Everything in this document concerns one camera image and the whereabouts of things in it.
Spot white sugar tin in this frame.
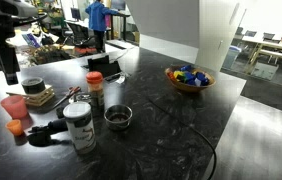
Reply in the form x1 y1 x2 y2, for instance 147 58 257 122
63 101 96 154

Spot wooden bowl of blocks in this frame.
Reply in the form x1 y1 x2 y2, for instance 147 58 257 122
165 65 216 93

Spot orange-lid spice jar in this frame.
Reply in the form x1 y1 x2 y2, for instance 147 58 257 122
86 71 104 107

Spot person in blue jacket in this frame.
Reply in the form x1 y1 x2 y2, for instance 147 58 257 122
85 0 118 53

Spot large orange plastic cup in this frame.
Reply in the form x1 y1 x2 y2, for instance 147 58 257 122
0 95 28 119

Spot small orange plastic cup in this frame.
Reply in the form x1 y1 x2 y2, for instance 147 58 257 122
5 119 23 136

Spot black cable on counter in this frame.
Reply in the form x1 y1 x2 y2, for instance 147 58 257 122
147 97 218 180

